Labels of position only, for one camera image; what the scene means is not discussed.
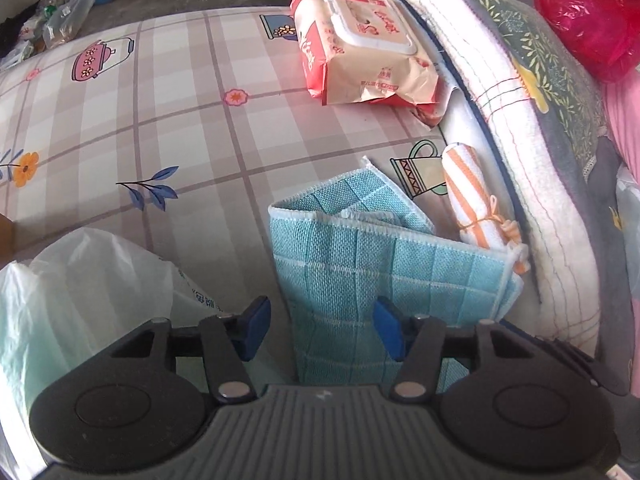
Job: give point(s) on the red plastic bag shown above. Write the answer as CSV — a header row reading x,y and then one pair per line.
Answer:
x,y
590,15

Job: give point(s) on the grey quilt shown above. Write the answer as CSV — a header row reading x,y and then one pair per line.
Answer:
x,y
612,240

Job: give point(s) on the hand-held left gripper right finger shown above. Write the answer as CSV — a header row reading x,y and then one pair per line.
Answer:
x,y
390,330

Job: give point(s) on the clear plastic bag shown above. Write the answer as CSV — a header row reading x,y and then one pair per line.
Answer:
x,y
75,10

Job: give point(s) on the teal checked cloth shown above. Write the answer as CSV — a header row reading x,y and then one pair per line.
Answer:
x,y
350,270

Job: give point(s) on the pink wet wipes pack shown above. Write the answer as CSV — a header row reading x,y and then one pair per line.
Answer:
x,y
360,45

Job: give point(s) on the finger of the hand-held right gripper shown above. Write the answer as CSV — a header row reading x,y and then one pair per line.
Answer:
x,y
585,362

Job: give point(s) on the white plastic bag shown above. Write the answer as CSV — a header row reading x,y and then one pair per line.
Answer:
x,y
75,300

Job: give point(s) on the grey floral pillow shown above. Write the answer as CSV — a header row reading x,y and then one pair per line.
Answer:
x,y
540,60

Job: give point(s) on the orange striped towel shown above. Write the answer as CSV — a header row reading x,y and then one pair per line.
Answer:
x,y
470,195

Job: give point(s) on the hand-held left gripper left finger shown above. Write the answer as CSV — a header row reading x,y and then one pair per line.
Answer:
x,y
257,324

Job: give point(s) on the white stitched blanket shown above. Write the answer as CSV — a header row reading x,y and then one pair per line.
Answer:
x,y
505,125

